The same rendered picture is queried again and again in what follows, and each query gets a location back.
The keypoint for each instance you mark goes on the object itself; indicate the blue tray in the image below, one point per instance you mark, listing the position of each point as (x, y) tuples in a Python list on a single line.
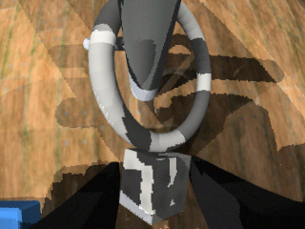
[(19, 214)]

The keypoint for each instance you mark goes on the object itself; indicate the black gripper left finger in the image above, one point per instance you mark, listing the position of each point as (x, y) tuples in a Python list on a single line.
[(94, 206)]

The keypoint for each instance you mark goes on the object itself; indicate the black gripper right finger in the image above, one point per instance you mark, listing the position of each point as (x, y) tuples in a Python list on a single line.
[(229, 202)]

